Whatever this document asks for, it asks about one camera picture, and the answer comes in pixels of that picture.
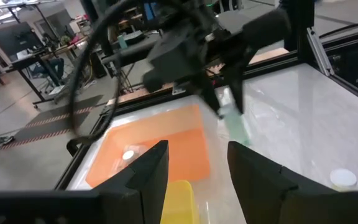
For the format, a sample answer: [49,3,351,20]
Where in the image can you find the yellow medicine bottle olive pills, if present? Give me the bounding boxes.
[329,167,358,191]

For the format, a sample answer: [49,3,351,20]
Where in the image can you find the light wooden table board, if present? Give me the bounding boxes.
[106,47,290,106]

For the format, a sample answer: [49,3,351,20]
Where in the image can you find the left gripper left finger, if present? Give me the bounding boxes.
[91,139,170,224]

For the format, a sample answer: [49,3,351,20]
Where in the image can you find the orange plastic bin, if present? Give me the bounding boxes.
[85,104,211,188]

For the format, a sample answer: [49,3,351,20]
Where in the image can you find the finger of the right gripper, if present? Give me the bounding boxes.
[194,70,223,119]
[225,60,245,114]

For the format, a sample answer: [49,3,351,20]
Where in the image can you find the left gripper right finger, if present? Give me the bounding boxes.
[227,141,301,224]

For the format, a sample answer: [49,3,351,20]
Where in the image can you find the black office desk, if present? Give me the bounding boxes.
[11,49,62,106]

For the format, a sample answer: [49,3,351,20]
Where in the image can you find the dark floor mat striped edge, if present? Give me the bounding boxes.
[1,95,105,150]

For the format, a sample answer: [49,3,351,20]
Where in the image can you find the yellow plastic bin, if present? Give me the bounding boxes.
[160,179,200,224]

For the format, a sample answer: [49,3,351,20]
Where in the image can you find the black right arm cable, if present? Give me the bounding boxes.
[68,0,155,146]

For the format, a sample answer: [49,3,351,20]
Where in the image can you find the pale teal bottle red pills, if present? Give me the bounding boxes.
[221,104,252,147]

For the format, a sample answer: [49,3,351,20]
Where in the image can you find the large dark display screen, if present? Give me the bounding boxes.
[0,21,43,57]

